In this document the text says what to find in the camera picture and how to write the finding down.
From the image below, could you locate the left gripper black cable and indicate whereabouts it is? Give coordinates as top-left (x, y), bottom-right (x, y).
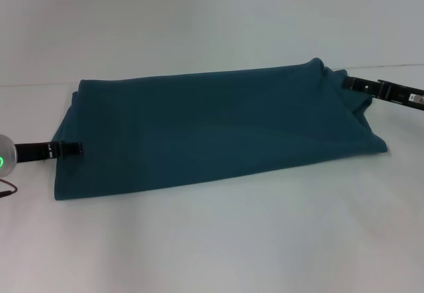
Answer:
top-left (0, 179), bottom-right (18, 198)

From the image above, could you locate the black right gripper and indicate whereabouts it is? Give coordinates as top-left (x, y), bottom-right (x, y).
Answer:
top-left (343, 76), bottom-right (424, 112)

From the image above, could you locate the teal t-shirt with FREE print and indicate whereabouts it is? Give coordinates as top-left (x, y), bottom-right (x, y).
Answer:
top-left (52, 57), bottom-right (388, 202)

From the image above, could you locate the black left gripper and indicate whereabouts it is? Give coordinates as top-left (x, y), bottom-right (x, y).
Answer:
top-left (13, 141), bottom-right (84, 164)

